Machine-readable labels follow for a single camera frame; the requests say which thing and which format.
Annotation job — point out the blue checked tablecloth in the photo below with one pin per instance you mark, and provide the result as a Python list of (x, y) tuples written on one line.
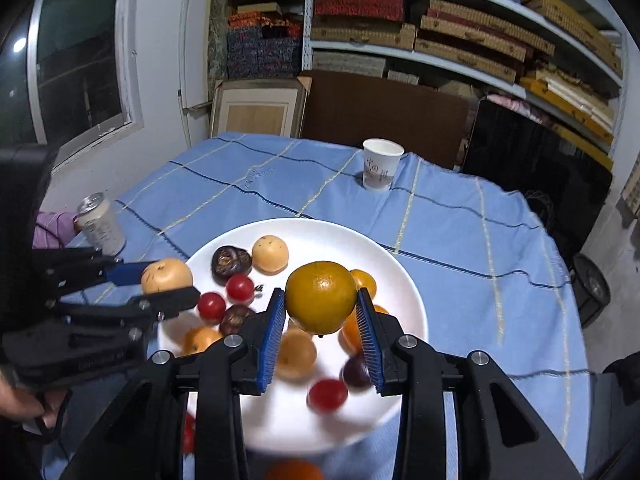
[(450, 285)]

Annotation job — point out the stack of flat gift boxes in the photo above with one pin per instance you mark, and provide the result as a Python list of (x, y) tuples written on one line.
[(470, 40)]

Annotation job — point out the red cherry tomato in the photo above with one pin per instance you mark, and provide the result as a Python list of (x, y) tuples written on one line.
[(240, 287), (211, 306), (189, 432), (327, 395)]

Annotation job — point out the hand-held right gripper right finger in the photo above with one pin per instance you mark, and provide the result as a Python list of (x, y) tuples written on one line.
[(372, 355)]

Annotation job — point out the dark purple round fruit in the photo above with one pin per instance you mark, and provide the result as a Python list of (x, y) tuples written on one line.
[(355, 372), (234, 320), (230, 262)]

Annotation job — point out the brown board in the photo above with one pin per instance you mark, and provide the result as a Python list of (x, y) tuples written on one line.
[(385, 115)]

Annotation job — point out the white paper cup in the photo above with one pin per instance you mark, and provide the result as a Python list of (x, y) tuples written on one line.
[(381, 165)]

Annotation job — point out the white narrow door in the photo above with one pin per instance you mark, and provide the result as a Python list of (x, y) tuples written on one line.
[(190, 50)]

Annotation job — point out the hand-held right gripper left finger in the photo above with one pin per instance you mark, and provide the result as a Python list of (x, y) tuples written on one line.
[(270, 350)]

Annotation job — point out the pile of patterned storage boxes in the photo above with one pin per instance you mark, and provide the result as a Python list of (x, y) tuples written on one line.
[(260, 45)]

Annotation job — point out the pale orange round fruit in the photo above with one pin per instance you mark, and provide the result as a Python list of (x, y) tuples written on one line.
[(297, 355)]

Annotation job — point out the small orange tangerine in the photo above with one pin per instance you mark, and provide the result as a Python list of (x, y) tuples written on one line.
[(200, 340)]

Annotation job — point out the large greenish-yellow orange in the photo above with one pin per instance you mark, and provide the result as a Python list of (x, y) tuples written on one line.
[(320, 295)]

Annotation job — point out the bright orange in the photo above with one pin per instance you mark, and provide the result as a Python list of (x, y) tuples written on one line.
[(350, 332), (295, 471)]

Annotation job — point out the black flat panel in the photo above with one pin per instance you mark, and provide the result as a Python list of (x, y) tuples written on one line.
[(540, 170)]

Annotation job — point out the small yellow-green orange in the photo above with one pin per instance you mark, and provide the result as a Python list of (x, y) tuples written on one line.
[(364, 279)]

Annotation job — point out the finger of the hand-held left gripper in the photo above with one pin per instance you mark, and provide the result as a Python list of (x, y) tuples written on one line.
[(125, 274), (172, 300)]

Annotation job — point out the silver drink can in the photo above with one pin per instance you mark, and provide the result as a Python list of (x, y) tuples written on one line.
[(102, 227)]

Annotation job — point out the dark cloth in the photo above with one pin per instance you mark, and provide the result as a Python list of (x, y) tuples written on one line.
[(620, 380)]

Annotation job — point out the pale peach round fruit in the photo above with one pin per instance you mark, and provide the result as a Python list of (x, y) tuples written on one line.
[(167, 275), (270, 254)]

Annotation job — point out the white round plate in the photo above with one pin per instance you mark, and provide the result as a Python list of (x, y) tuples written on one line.
[(320, 240)]

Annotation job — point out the person's left hand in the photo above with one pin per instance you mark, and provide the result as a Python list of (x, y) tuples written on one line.
[(17, 402)]

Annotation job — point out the black wheel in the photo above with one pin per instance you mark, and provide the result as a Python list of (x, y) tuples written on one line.
[(592, 285)]

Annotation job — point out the window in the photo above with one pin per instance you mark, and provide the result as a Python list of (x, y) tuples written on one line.
[(80, 60)]

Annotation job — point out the pink striped cloth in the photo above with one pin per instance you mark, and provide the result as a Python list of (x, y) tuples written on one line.
[(52, 227)]

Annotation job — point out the white metal shelf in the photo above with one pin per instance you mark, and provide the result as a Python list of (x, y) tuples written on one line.
[(307, 10)]

